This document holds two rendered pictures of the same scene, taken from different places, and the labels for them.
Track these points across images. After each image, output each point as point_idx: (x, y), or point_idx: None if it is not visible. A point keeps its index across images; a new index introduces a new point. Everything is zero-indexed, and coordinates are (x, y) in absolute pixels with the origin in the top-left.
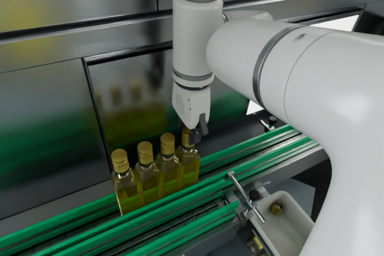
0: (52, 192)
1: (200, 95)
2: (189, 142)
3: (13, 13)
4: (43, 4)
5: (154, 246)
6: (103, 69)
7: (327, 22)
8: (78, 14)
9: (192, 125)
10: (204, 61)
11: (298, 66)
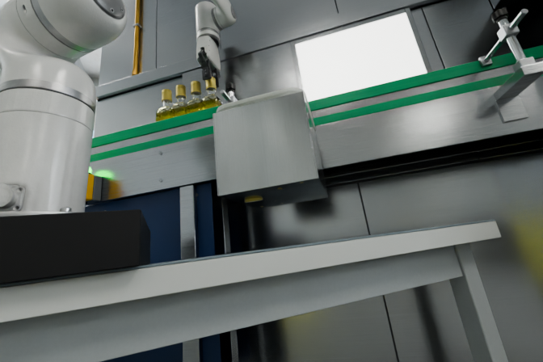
0: None
1: (200, 37)
2: (202, 76)
3: (166, 61)
4: (176, 56)
5: (143, 126)
6: (188, 74)
7: (361, 26)
8: (187, 58)
9: (196, 55)
10: (201, 21)
11: None
